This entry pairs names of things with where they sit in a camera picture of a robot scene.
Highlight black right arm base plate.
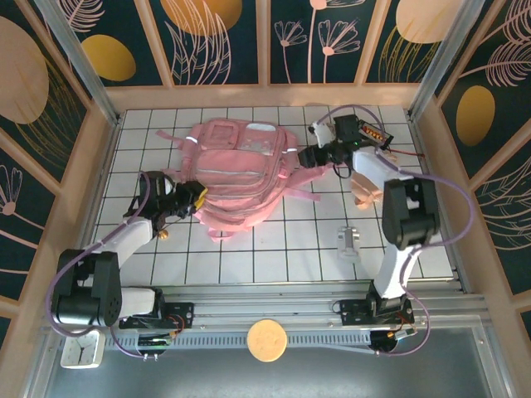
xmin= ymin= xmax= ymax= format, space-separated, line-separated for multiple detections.
xmin=339 ymin=298 xmax=415 ymax=327

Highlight round yellow sponge disc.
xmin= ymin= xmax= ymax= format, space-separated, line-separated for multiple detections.
xmin=246 ymin=318 xmax=288 ymax=364

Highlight aluminium mounting rail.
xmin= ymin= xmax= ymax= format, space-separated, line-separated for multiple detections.
xmin=41 ymin=289 xmax=490 ymax=332

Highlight black charger box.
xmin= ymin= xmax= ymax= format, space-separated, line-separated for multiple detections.
xmin=358 ymin=119 xmax=394 ymax=149

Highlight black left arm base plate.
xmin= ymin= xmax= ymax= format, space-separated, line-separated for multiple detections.
xmin=119 ymin=301 xmax=195 ymax=331

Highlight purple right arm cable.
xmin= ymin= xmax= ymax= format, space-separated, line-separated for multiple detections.
xmin=313 ymin=103 xmax=477 ymax=358

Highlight thin red cable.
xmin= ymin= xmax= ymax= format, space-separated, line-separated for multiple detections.
xmin=389 ymin=144 xmax=425 ymax=158

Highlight aluminium frame post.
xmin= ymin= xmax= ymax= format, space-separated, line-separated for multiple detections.
xmin=35 ymin=0 xmax=122 ymax=125
xmin=408 ymin=0 xmax=487 ymax=122

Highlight white alarm clock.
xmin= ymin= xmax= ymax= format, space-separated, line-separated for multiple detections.
xmin=61 ymin=329 xmax=105 ymax=370

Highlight pink school backpack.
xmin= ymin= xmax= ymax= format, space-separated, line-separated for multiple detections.
xmin=155 ymin=118 xmax=333 ymax=244

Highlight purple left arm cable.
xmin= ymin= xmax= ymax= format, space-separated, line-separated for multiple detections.
xmin=49 ymin=172 xmax=179 ymax=360

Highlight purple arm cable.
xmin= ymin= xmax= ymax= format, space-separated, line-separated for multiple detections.
xmin=313 ymin=103 xmax=477 ymax=358
xmin=49 ymin=172 xmax=179 ymax=360

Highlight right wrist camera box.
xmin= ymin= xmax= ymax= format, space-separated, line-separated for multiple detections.
xmin=309 ymin=119 xmax=335 ymax=148

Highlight grey slotted cable duct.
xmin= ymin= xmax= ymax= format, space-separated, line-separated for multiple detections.
xmin=101 ymin=330 xmax=374 ymax=352

